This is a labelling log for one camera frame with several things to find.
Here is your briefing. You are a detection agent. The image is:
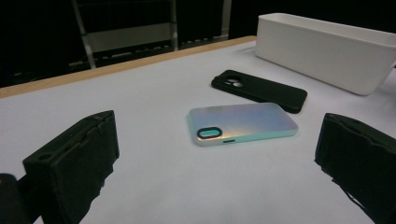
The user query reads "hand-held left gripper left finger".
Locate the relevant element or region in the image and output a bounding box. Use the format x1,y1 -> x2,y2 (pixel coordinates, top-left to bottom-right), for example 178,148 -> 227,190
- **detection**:
21,109 -> 120,224

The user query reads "white plastic bin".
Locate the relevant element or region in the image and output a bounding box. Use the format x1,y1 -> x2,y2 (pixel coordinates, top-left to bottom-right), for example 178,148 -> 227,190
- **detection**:
255,12 -> 396,96

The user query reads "black phone case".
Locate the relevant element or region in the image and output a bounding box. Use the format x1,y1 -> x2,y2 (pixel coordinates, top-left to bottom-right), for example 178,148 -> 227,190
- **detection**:
210,69 -> 308,115

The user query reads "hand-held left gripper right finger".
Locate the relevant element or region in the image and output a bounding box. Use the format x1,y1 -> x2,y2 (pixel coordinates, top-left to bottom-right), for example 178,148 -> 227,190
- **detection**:
314,112 -> 396,224

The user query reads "iridescent phone case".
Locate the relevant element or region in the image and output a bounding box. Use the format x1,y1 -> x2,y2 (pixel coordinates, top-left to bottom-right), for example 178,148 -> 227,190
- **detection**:
186,102 -> 300,147

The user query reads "white table mat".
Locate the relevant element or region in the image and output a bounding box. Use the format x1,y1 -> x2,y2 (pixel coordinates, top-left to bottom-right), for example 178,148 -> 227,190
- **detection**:
0,40 -> 396,224

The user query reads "grey metal stand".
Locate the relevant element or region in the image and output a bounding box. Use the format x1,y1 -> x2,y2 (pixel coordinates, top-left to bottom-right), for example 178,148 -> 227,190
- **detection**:
70,0 -> 233,69

